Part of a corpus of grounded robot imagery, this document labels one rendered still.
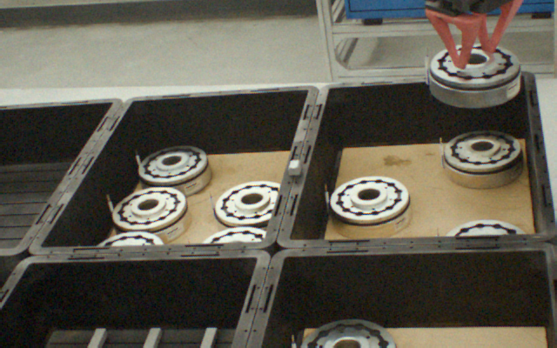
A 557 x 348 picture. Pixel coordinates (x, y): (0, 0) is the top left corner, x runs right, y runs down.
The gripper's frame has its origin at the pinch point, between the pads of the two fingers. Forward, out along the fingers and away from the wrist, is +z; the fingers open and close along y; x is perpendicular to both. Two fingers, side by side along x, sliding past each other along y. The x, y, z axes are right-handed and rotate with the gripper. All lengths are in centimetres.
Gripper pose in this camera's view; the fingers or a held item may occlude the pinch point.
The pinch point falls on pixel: (473, 54)
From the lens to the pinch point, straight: 111.8
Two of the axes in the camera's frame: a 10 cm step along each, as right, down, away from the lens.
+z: 1.1, 8.4, 5.3
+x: -6.3, -3.5, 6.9
